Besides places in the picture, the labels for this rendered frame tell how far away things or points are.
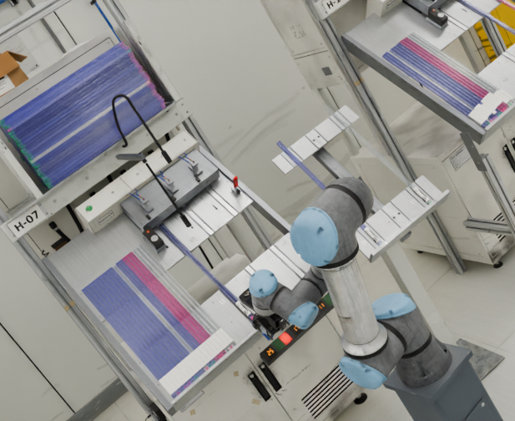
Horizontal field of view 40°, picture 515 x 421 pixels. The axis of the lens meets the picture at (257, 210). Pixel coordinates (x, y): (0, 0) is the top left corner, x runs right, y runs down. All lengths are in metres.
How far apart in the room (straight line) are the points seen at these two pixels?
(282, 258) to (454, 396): 0.74
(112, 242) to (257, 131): 2.03
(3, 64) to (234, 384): 1.43
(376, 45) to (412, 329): 1.40
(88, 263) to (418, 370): 1.17
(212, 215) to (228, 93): 1.89
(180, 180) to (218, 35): 1.92
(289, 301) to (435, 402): 0.45
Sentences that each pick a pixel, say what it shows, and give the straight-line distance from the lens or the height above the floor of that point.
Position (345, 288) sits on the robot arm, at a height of 0.97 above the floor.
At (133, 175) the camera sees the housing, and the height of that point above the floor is 1.26.
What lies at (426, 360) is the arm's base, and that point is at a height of 0.61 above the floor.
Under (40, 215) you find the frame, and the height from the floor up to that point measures 1.34.
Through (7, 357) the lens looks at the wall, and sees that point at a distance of 4.09.
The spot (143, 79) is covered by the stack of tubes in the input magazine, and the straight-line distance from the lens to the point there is 2.54.
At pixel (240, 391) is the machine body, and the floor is 0.43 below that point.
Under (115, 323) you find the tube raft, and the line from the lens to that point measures 2.34.
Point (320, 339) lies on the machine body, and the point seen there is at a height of 0.36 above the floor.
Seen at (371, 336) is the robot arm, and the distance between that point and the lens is 1.74.
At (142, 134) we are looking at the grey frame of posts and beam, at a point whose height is 1.36.
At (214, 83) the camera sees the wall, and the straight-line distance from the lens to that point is 4.26.
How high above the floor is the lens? 1.71
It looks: 18 degrees down
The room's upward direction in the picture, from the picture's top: 33 degrees counter-clockwise
